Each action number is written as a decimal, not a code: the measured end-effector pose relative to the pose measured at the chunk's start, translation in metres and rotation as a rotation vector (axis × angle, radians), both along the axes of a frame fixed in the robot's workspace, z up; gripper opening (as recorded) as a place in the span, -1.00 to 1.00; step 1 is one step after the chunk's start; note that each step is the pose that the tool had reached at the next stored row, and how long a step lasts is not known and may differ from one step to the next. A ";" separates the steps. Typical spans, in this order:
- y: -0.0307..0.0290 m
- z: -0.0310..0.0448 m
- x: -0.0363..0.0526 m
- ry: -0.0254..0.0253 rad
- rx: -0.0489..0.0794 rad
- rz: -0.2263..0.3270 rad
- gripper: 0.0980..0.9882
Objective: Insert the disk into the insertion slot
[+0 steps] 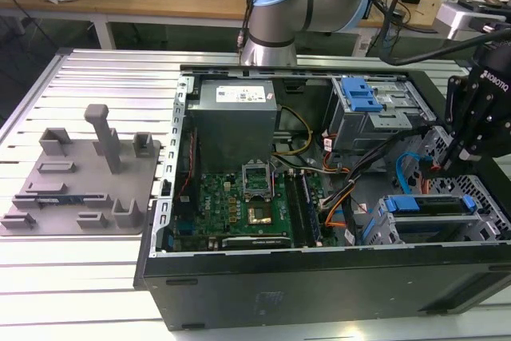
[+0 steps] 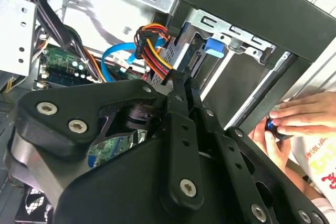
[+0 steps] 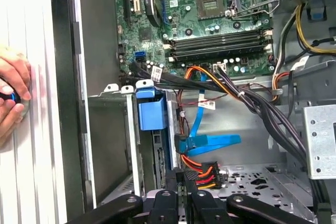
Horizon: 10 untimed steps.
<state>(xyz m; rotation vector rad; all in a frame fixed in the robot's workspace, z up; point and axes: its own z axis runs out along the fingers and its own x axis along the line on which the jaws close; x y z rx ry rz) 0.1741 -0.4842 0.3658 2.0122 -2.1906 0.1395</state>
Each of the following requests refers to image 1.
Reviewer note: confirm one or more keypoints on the black graphics card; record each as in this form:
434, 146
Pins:
255, 242

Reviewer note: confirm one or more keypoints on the grey power supply unit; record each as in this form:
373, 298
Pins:
233, 121

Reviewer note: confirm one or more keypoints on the RAM stick on rack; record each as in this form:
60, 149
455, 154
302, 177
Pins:
60, 199

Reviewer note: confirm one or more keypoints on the metal disk bay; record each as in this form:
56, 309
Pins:
491, 201

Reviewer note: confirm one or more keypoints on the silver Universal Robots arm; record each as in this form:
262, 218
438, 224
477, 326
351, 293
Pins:
275, 9

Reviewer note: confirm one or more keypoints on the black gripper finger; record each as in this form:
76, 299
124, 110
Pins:
481, 129
455, 109

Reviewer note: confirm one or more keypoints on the wooden desk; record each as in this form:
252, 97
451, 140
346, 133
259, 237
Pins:
159, 1

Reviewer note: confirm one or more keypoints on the CPU socket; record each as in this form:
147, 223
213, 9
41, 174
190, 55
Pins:
259, 215

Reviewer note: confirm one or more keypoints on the black open PC case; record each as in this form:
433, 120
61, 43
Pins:
279, 289

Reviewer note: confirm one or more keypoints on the drive cage with blue latch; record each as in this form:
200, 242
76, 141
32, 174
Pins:
371, 113

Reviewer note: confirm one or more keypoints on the grey parts rack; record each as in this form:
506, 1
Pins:
80, 193

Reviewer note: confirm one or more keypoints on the RAM stick in slot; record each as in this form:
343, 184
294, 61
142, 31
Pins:
309, 213

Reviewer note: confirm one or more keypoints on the green motherboard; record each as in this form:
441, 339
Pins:
235, 213

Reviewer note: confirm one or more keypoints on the hard disk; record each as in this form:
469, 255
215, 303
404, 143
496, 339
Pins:
427, 205

